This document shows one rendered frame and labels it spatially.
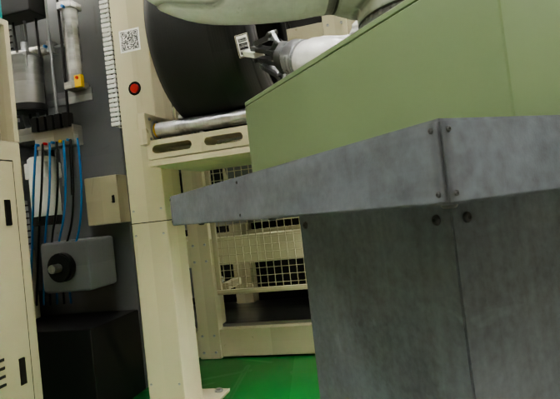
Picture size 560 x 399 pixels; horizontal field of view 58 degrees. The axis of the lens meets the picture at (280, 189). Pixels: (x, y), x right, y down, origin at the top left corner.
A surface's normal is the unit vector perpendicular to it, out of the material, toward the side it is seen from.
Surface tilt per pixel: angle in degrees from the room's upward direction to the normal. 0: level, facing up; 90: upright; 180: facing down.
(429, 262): 90
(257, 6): 162
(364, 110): 90
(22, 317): 90
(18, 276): 90
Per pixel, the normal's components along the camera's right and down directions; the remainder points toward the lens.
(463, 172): 0.43, -0.08
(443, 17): -0.89, 0.08
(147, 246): -0.26, 0.00
